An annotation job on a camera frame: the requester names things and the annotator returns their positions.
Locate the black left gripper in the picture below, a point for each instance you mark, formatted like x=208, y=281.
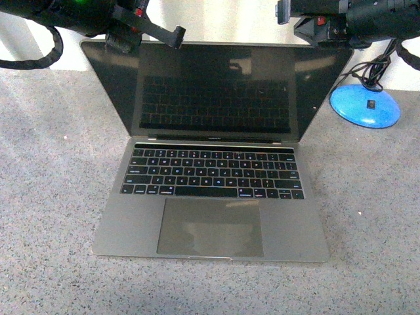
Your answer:
x=126, y=39

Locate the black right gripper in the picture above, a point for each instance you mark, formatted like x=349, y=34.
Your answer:
x=321, y=23

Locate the grey laptop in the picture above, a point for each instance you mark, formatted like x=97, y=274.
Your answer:
x=213, y=168

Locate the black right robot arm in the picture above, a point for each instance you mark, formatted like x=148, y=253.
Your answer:
x=350, y=24

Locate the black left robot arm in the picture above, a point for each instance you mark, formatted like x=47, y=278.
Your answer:
x=122, y=22

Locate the blue round lamp base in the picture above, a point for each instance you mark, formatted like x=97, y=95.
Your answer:
x=366, y=108

